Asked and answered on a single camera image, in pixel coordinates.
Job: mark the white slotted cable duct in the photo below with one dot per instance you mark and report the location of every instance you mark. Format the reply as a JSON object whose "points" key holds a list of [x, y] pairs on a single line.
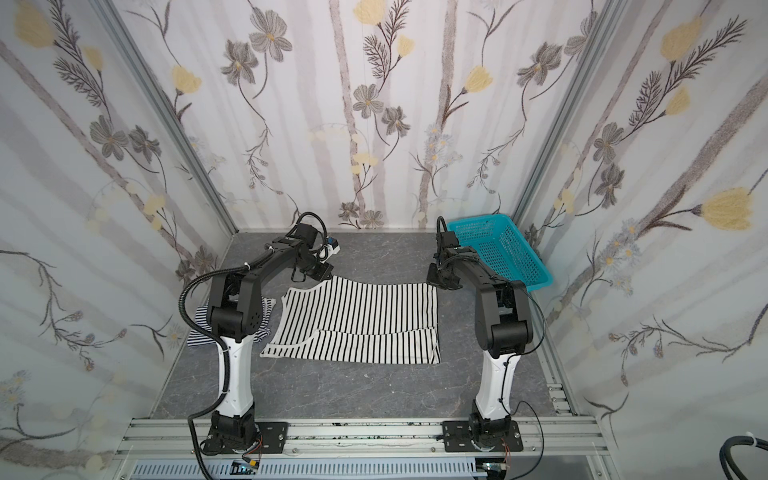
{"points": [[355, 468]]}

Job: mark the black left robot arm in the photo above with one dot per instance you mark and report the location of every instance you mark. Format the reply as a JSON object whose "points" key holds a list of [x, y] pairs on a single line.
{"points": [[234, 314]]}

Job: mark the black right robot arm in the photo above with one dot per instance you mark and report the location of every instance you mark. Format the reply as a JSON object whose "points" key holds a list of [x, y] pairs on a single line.
{"points": [[503, 325]]}

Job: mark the black white striped tank top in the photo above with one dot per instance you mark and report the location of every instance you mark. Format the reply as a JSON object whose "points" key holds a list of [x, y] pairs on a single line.
{"points": [[342, 320]]}

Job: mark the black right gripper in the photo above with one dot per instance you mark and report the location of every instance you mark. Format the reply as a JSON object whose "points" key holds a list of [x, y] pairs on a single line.
{"points": [[444, 272]]}

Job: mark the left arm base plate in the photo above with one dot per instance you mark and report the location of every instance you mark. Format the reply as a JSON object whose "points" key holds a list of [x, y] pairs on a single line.
{"points": [[270, 437]]}

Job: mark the teal plastic basket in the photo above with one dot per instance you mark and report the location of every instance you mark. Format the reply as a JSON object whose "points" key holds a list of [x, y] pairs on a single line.
{"points": [[502, 247]]}

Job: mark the aluminium corner post right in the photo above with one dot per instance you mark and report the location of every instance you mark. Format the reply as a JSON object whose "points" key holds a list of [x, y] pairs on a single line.
{"points": [[597, 43]]}

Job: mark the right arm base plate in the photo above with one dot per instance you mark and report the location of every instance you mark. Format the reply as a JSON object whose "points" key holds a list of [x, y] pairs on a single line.
{"points": [[474, 436]]}

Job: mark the aluminium corner post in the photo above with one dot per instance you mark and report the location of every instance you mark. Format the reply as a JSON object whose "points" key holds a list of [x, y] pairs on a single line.
{"points": [[148, 83], [597, 43]]}

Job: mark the green circuit board right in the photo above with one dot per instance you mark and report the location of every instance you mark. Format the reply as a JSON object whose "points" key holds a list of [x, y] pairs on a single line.
{"points": [[494, 470]]}

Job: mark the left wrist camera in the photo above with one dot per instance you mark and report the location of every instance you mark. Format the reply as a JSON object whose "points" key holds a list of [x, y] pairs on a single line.
{"points": [[329, 248]]}

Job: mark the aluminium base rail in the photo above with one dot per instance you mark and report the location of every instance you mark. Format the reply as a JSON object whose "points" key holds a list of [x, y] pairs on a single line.
{"points": [[389, 438]]}

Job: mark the aluminium corner post left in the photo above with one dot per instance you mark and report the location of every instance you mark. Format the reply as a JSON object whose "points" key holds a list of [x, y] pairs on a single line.
{"points": [[148, 83]]}

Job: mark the green circuit board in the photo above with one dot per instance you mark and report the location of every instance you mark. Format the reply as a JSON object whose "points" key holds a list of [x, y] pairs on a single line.
{"points": [[494, 470], [245, 467]]}

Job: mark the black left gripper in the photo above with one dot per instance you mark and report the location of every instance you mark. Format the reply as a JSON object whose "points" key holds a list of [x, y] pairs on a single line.
{"points": [[315, 267]]}

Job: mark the green circuit board left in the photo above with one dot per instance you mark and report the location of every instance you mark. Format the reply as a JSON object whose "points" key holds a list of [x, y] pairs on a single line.
{"points": [[245, 467]]}

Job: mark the blue white striped tank top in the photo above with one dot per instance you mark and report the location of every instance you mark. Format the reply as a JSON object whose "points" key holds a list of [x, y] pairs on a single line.
{"points": [[195, 338]]}

